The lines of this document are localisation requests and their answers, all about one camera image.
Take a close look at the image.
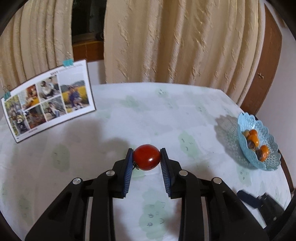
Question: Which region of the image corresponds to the small orange tangerine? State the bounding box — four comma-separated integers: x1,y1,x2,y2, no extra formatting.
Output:
255,149,268,162
249,130,258,136
260,145,269,159

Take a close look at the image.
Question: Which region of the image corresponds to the large orange fruit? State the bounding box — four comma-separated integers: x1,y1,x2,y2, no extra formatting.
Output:
247,135,260,148

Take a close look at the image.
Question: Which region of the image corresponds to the red cherry tomato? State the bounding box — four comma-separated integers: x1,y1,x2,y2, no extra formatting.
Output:
133,144,161,171

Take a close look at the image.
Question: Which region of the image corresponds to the dark passion fruit in basket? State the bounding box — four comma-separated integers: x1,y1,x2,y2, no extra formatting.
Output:
247,140,256,151

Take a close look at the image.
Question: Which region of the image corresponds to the tan longan in basket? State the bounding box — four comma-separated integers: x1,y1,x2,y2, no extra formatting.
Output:
242,130,249,138

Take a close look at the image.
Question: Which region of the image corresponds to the light blue lattice fruit basket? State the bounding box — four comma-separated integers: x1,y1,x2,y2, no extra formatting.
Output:
237,113,281,171

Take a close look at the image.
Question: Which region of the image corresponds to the photo collage card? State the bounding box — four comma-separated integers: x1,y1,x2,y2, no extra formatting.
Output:
1,60,96,143

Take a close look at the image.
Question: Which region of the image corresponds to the teal binder clip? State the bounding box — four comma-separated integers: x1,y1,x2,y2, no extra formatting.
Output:
3,85,11,101
63,59,74,67

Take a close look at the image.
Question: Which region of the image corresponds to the brown wooden door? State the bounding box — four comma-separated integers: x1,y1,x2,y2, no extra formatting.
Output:
241,6,282,115

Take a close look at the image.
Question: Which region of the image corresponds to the cream textured curtain right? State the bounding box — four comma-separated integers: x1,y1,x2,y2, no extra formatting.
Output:
104,1,265,105

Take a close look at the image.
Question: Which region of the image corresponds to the cream textured curtain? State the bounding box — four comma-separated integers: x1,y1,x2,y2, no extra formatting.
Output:
1,1,73,89
104,1,265,105

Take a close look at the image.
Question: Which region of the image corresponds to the cream textured curtain left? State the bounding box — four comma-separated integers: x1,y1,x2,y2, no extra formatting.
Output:
1,1,73,89

